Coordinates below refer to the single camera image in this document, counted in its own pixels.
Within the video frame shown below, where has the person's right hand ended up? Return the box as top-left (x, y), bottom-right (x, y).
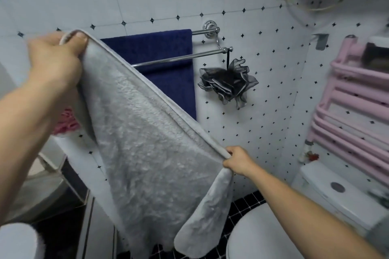
top-left (222, 146), bottom-right (259, 177)

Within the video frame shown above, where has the person's left hand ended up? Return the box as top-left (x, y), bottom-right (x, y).
top-left (26, 32), bottom-right (89, 92)

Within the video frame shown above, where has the gray towel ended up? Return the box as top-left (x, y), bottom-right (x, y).
top-left (59, 29), bottom-right (235, 259)

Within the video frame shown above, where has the dark blue towel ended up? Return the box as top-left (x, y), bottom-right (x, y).
top-left (100, 28), bottom-right (197, 121)

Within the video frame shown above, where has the chrome double towel rail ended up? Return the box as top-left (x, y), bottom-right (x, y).
top-left (130, 20), bottom-right (234, 68)

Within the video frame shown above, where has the person's left forearm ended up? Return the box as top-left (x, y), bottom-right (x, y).
top-left (0, 79), bottom-right (77, 226)

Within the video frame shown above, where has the person's right forearm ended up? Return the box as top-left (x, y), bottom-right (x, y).
top-left (249, 164), bottom-right (383, 259)

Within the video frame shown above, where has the pink towel radiator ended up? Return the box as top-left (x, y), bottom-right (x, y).
top-left (305, 36), bottom-right (389, 187)

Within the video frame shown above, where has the pink bath loofah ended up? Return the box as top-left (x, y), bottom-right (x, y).
top-left (51, 107), bottom-right (81, 136)

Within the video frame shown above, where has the red valve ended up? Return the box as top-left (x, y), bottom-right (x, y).
top-left (304, 150), bottom-right (320, 163)

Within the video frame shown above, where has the black gray bath loofah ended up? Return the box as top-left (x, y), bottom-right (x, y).
top-left (198, 51), bottom-right (259, 110)

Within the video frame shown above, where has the white toilet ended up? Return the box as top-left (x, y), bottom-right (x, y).
top-left (226, 161), bottom-right (389, 259)

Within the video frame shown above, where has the dark box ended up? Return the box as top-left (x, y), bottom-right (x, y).
top-left (363, 36), bottom-right (389, 71)

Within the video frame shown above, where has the black white vanity cabinet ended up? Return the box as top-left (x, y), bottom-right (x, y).
top-left (30, 158), bottom-right (118, 259)

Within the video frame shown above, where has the white sink basin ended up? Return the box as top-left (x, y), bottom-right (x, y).
top-left (0, 222), bottom-right (46, 259)

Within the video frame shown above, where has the gray wall bracket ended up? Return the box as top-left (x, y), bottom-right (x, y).
top-left (311, 33), bottom-right (329, 51)

